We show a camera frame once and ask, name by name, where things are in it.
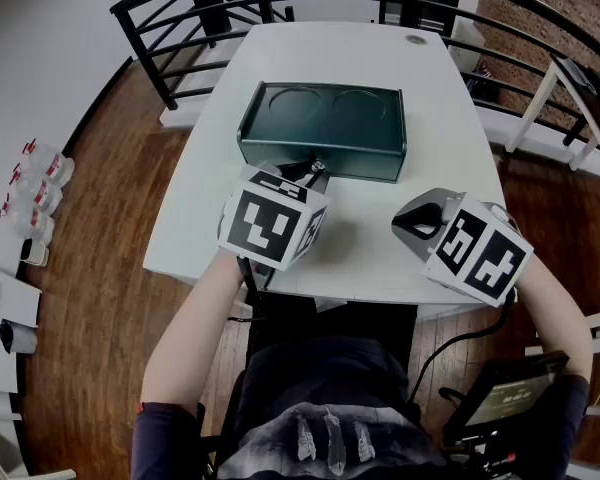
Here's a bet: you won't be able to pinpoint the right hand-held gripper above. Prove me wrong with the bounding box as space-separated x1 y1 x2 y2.
391 187 536 310

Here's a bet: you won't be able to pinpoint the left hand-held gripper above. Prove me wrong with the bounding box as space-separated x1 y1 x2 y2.
217 159 332 290

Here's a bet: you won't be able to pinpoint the dark green metal box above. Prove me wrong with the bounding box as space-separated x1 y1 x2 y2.
236 80 409 184

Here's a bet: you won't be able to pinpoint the person's right forearm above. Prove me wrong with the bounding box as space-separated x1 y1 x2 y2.
515 255 594 385

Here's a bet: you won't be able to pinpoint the person's left forearm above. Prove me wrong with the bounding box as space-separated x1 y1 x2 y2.
139 246 247 410

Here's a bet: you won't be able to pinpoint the black tablet screen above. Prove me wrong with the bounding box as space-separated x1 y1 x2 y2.
442 350 571 440

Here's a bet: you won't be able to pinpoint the black chair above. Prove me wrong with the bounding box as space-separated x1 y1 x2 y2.
246 291 420 372

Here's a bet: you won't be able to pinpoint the person's dark printed shirt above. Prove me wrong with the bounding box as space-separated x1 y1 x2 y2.
129 335 592 480

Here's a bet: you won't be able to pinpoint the black metal railing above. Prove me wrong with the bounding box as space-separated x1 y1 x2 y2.
109 0 600 190

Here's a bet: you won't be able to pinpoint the clear bottle with red label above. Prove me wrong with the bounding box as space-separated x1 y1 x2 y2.
0 193 56 245
21 138 76 186
9 163 64 216

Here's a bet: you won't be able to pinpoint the small white cup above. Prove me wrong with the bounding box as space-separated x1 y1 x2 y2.
19 237 51 269

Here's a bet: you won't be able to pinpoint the white flat boards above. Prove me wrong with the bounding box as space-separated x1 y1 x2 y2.
0 257 42 395

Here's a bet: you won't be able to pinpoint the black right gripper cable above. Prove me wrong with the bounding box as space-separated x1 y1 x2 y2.
408 287 517 405

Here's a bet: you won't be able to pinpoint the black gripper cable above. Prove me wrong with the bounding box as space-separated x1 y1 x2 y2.
408 287 517 405
227 256 267 323

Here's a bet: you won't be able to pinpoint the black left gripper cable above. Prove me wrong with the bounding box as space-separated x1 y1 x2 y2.
227 256 267 323

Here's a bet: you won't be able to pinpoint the white wooden frame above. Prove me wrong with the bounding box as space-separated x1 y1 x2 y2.
503 57 600 173

